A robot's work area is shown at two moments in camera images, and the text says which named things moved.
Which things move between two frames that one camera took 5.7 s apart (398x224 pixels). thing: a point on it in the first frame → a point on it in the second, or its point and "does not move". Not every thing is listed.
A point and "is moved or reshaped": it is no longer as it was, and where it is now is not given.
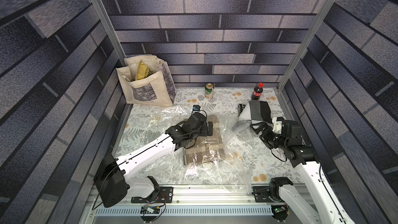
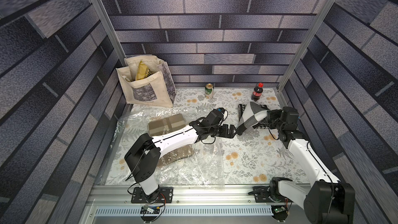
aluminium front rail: [212, 195] does not move
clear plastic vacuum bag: [219, 158] is moved or reshaped
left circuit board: [150, 210] does not move
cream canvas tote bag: [147, 81] does not move
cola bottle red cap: [258, 91] does not move
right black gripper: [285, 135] → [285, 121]
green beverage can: [209, 91] does not move
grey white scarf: [256, 111] is moved or reshaped
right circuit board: [280, 212] does not move
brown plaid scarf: [206, 149] → [161, 125]
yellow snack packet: [143, 72] does not move
